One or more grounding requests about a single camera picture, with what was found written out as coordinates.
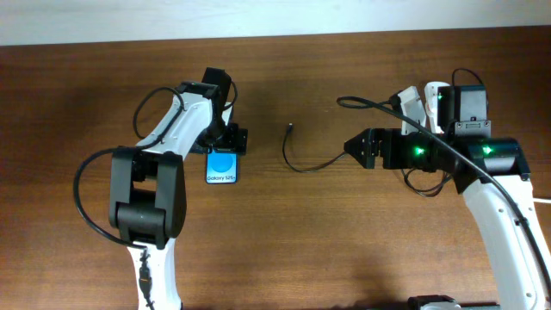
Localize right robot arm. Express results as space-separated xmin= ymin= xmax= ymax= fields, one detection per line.
xmin=337 ymin=84 xmax=550 ymax=309

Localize white power strip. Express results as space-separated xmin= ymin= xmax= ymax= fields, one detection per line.
xmin=424 ymin=81 xmax=449 ymax=134

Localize black USB charging cable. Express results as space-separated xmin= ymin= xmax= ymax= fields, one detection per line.
xmin=282 ymin=68 xmax=491 ymax=199

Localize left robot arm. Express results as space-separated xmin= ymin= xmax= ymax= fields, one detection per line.
xmin=108 ymin=67 xmax=248 ymax=309

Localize blue screen Galaxy smartphone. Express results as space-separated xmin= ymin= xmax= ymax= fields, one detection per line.
xmin=206 ymin=152 xmax=238 ymax=184

